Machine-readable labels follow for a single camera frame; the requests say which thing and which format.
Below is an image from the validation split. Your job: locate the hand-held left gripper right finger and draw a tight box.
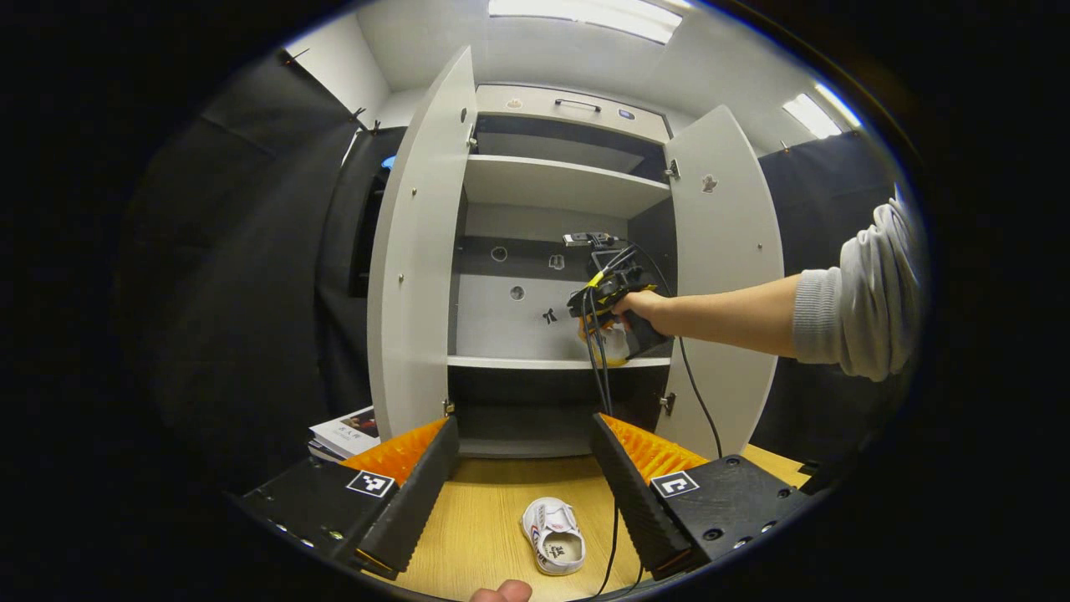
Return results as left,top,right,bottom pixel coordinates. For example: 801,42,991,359
591,412,813,582

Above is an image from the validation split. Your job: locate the white cabinet shelf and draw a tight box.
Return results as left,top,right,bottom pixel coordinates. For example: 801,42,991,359
462,155,672,220

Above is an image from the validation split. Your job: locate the stack of magazines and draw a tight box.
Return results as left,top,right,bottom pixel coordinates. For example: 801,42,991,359
308,407,381,463

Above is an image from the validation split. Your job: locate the black backdrop cloth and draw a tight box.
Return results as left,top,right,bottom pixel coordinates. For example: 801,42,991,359
125,48,394,494
748,130,912,469

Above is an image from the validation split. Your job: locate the grey cabinet drawer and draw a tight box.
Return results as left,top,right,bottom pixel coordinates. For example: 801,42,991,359
475,84,672,143

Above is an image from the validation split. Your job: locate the white shoe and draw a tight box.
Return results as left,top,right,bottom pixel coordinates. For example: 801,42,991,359
521,497,586,576
598,322,632,365

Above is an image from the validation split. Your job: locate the large ceiling light panel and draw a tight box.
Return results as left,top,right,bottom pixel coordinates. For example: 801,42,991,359
489,0,682,44

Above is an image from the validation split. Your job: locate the small ceiling light panel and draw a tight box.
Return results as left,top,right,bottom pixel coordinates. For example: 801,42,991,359
782,82,862,139

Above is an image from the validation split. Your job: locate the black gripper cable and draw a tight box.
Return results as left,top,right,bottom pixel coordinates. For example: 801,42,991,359
583,242,725,599

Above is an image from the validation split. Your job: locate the grey cabinet door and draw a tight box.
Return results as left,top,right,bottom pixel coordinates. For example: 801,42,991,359
366,46,479,441
655,105,785,461

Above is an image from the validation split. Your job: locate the grey shoe cabinet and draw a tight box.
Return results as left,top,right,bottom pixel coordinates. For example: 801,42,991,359
447,84,678,459

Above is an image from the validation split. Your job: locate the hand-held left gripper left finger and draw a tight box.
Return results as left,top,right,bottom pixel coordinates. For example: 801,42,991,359
238,416,461,579

